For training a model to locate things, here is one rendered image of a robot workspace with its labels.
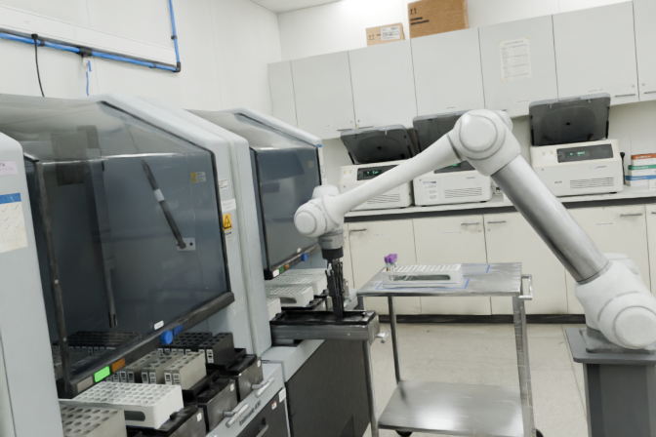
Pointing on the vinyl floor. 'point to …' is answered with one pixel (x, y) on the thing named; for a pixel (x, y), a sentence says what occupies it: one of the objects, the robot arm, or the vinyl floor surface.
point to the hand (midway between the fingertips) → (338, 304)
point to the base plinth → (485, 318)
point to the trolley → (415, 405)
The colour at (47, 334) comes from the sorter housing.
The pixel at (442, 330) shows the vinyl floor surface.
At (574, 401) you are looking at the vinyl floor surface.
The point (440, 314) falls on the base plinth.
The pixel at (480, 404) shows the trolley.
